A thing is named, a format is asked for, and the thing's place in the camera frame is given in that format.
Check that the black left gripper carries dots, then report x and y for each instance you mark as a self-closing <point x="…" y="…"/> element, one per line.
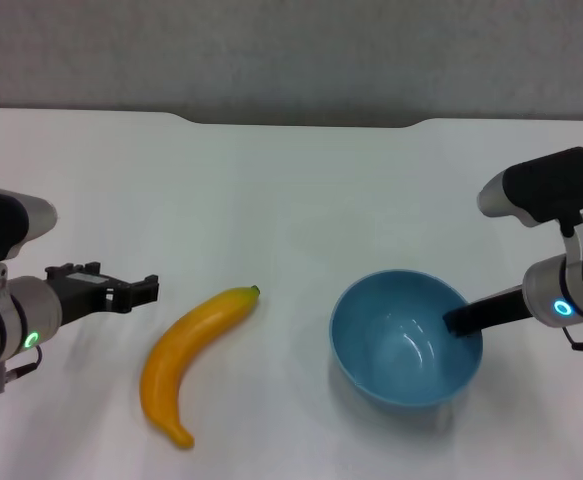
<point x="81" y="297"/>

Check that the wrist camera black silver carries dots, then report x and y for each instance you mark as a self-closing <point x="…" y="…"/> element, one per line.
<point x="546" y="185"/>
<point x="1" y="220"/>

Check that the right wrist camera black silver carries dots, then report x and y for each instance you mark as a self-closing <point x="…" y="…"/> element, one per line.
<point x="546" y="185"/>

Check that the blue bowl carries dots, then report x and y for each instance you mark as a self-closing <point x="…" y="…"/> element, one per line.
<point x="396" y="360"/>

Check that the left wrist camera black silver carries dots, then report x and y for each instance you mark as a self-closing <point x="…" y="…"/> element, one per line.
<point x="1" y="220"/>

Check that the right robot arm silver white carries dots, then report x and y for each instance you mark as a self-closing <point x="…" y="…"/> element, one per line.
<point x="581" y="285"/>

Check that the left robot arm silver white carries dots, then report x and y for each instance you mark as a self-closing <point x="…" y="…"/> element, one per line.
<point x="11" y="320"/>

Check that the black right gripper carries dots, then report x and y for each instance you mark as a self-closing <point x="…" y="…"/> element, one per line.
<point x="503" y="310"/>

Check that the yellow banana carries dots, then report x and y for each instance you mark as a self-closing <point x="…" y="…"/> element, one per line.
<point x="181" y="340"/>

